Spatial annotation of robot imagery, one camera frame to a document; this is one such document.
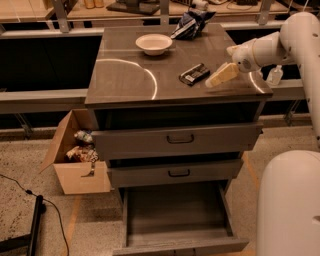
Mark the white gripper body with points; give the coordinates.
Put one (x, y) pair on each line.
(244, 58)

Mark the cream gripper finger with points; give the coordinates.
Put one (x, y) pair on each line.
(224, 73)
(233, 50)

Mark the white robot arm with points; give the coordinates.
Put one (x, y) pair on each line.
(288, 205)

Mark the grey middle drawer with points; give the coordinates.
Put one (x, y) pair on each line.
(174, 173)

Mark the grey drawer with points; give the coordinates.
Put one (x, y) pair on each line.
(176, 141)
(174, 173)
(190, 219)

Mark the grey top drawer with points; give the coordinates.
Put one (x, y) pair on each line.
(176, 141)

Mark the grey bottom drawer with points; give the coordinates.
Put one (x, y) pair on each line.
(190, 219)

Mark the clear sanitizer bottle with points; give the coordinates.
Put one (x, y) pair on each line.
(275, 75)

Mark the white paper bowl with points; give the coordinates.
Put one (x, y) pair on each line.
(154, 44)

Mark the white packet in box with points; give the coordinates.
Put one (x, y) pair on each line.
(84, 136)

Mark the crumpled snack bag in box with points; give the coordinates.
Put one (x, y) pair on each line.
(83, 154)

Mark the cardboard box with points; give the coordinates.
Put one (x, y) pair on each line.
(75, 177)

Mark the black stand leg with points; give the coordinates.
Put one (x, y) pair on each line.
(28, 240)

